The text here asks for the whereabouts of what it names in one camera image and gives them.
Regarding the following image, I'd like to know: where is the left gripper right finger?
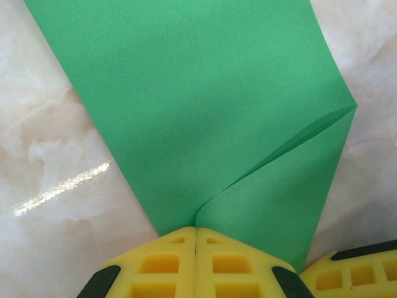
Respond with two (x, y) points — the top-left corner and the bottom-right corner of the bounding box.
(195, 226), (316, 298)

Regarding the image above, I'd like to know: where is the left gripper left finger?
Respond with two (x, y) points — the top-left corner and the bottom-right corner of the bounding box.
(79, 226), (197, 298)

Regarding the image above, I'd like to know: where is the green paper sheet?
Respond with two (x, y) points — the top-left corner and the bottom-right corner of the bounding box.
(23, 0), (357, 276)

